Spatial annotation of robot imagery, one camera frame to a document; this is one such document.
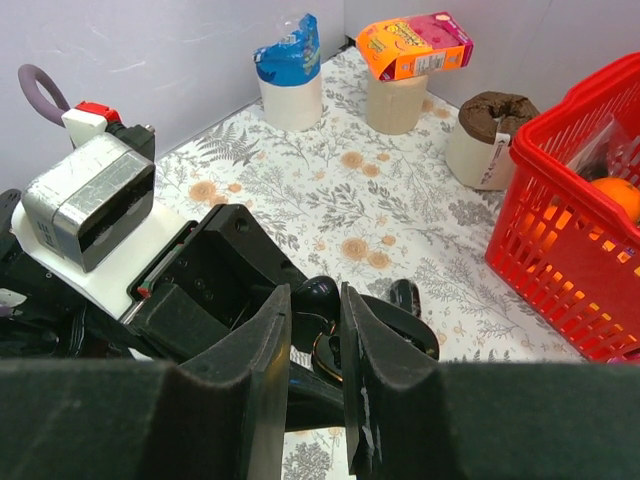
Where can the black taped earbud charging case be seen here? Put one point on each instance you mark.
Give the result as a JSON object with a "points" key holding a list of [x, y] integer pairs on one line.
{"points": [[404, 294]]}

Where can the red plastic shopping basket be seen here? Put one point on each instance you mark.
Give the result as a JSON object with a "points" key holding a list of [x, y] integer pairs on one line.
{"points": [[565, 247]]}

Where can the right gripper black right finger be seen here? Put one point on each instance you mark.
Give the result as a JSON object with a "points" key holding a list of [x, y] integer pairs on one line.
{"points": [[475, 410]]}

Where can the brown topped paper cup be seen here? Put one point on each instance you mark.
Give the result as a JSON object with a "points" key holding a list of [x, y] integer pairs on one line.
{"points": [[478, 153]]}

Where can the beige cup under snack box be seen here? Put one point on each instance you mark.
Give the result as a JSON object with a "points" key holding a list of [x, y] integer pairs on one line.
{"points": [[394, 107]]}

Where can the black wireless earbud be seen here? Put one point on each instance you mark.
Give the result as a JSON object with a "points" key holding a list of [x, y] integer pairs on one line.
{"points": [[318, 296]]}

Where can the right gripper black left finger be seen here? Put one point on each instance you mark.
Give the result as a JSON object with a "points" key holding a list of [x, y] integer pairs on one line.
{"points": [[128, 419]]}

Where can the blue wrapper on white cup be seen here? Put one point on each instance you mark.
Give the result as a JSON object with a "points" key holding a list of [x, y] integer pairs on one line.
{"points": [[294, 60]]}

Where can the glossy black gold-trimmed case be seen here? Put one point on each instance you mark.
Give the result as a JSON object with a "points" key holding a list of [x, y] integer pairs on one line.
{"points": [[323, 338]]}

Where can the orange fruit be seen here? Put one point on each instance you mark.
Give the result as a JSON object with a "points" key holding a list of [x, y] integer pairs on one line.
{"points": [[623, 193]]}

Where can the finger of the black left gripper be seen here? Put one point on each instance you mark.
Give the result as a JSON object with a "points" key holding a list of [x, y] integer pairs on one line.
{"points": [[405, 324]]}

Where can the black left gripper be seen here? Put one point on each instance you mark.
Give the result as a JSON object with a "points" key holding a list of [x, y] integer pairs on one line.
{"points": [[209, 300]]}

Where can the orange pink snack box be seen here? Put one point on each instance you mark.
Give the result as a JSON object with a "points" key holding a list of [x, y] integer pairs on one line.
{"points": [[413, 46]]}

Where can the white cup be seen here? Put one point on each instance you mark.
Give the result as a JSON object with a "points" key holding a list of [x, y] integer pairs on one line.
{"points": [[292, 108]]}

